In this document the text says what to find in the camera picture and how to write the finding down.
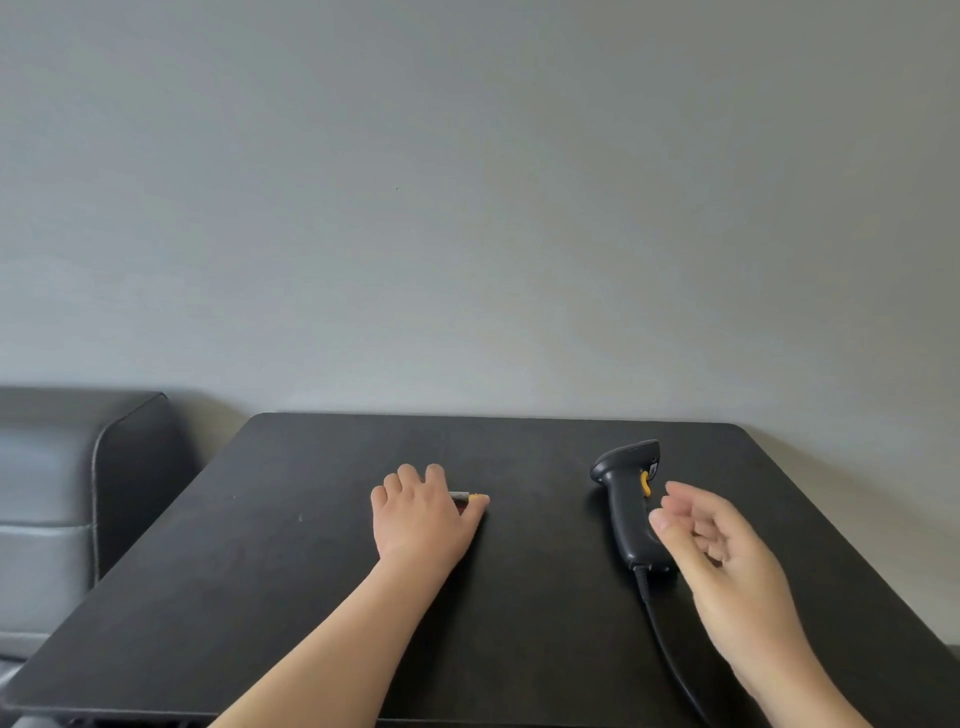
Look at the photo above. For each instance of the black handheld barcode scanner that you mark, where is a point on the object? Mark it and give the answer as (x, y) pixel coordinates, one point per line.
(628, 517)

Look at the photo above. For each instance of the person's left hand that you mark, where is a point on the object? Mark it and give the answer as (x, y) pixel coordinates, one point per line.
(420, 525)

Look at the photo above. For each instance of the person's right hand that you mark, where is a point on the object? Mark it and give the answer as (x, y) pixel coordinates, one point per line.
(739, 585)

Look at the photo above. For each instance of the person's right thumb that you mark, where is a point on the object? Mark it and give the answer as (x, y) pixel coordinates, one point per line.
(673, 544)

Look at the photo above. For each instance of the person's left middle finger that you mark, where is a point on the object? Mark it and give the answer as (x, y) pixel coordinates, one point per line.
(409, 477)

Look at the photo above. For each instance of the grey cylinder with yellow end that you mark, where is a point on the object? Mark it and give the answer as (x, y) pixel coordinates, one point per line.
(460, 496)

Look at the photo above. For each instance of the person's left little finger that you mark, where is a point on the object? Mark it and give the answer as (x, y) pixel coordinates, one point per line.
(378, 498)

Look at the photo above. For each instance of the person's right forearm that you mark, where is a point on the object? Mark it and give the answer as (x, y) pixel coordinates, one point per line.
(802, 690)

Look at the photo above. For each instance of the person's left thumb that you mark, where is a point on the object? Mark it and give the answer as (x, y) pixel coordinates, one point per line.
(474, 510)

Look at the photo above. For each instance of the grey leather sofa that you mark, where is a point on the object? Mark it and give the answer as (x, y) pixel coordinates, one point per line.
(67, 495)

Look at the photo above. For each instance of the person's left forearm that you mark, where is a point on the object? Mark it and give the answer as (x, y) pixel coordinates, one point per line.
(337, 645)

